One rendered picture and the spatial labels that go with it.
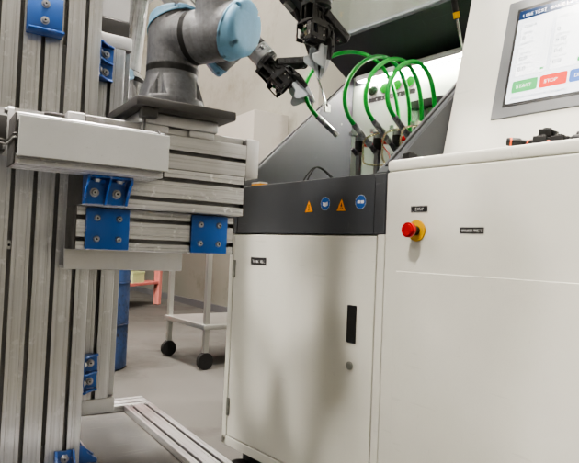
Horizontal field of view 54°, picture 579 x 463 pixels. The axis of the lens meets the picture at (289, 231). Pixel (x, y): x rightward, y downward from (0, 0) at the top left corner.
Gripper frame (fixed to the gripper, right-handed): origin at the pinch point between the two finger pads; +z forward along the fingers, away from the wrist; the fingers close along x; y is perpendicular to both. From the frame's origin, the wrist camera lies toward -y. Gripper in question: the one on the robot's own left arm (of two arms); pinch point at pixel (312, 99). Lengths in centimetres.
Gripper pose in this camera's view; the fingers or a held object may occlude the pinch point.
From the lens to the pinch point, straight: 193.3
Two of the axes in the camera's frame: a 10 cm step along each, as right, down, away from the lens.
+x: 2.2, -2.4, -9.4
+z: 6.8, 7.3, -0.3
